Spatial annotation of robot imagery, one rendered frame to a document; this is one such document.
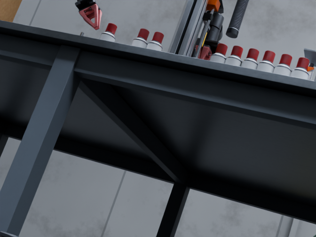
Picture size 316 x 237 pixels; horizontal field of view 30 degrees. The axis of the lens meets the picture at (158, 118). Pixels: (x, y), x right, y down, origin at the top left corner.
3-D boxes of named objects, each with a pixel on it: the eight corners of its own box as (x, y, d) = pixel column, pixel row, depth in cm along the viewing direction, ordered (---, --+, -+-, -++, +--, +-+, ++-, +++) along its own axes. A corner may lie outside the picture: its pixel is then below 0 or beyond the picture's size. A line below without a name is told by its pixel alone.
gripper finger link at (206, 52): (186, 71, 199) (195, 47, 201) (206, 75, 196) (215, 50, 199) (182, 63, 193) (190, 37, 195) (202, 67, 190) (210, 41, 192)
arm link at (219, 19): (208, 7, 197) (225, 11, 196) (209, 17, 204) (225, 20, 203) (202, 25, 195) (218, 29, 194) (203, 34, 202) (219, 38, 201)
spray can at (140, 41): (133, 90, 194) (154, 35, 199) (128, 83, 189) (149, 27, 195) (120, 87, 196) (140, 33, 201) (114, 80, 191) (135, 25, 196)
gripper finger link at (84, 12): (109, 29, 207) (101, 9, 211) (102, 19, 201) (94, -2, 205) (92, 38, 208) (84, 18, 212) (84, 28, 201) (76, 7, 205)
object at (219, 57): (213, 108, 184) (232, 50, 189) (209, 102, 180) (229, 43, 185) (197, 105, 186) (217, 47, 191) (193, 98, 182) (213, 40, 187)
